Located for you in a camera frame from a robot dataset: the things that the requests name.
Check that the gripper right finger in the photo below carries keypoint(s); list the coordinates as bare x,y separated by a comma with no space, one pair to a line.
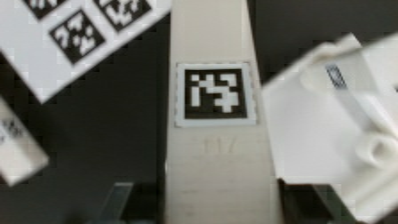
312,204

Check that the fiducial marker sheet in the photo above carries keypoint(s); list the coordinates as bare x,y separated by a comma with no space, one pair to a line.
63,33

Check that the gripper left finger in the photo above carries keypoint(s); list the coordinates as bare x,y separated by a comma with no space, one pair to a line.
130,206

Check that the white desk top tray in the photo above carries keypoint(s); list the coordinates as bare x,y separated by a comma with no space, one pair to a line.
331,151

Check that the white desk leg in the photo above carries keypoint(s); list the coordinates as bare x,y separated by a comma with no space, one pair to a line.
359,101
221,183
24,158

